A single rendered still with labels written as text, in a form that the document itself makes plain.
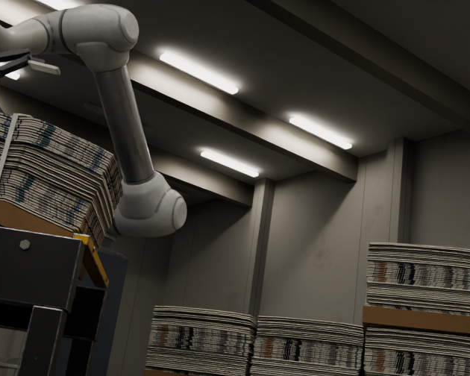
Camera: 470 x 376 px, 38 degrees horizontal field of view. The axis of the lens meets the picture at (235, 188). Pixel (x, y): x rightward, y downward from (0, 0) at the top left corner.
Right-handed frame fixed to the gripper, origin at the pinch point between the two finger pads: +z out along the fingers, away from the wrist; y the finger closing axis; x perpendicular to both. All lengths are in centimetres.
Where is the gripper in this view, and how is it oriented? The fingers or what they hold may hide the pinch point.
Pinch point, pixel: (45, 97)
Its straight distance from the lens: 158.8
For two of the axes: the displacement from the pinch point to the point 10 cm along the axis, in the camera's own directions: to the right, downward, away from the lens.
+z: 9.7, 2.3, 0.2
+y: -2.2, 9.3, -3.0
